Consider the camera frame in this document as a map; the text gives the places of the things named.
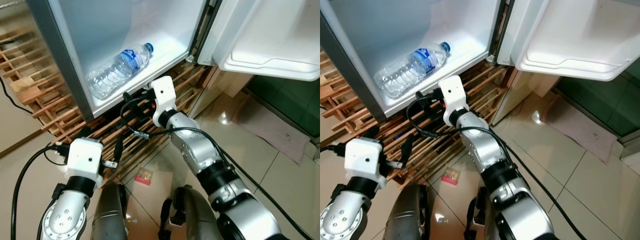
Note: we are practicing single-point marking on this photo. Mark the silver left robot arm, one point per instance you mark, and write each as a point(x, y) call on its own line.
point(65, 220)
point(345, 220)

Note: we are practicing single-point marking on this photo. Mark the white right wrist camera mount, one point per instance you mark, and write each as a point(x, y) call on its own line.
point(452, 97)
point(164, 97)

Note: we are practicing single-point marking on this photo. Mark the wooden slat pallet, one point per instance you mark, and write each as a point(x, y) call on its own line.
point(55, 107)
point(350, 107)

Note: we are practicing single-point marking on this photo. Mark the beige cabinet door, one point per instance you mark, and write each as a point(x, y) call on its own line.
point(12, 127)

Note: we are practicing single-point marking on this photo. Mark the dark robot leg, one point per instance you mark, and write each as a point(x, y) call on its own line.
point(192, 215)
point(407, 215)
point(107, 215)
point(482, 220)

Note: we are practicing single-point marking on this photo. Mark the small red brown packet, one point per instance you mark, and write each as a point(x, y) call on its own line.
point(143, 176)
point(450, 176)

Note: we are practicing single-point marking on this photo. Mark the dark right robot leg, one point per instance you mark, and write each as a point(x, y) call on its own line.
point(482, 220)
point(192, 215)

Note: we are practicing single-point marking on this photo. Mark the silver small fridge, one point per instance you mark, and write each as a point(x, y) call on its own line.
point(100, 30)
point(400, 30)

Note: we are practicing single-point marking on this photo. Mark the clear water bottle blue label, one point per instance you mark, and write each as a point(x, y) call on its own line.
point(117, 70)
point(405, 72)

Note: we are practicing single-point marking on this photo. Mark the pink floor mat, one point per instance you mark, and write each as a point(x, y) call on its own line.
point(580, 127)
point(275, 130)

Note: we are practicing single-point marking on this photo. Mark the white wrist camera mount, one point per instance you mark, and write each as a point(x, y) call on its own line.
point(164, 97)
point(452, 97)
point(365, 160)
point(85, 157)

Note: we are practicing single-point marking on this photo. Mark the dark left robot leg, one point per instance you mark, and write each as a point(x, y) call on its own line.
point(107, 215)
point(407, 215)

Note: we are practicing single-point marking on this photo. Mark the white fridge door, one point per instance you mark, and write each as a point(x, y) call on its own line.
point(270, 35)
point(575, 35)

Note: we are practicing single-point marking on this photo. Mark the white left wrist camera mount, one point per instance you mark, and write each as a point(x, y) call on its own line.
point(85, 157)
point(365, 160)

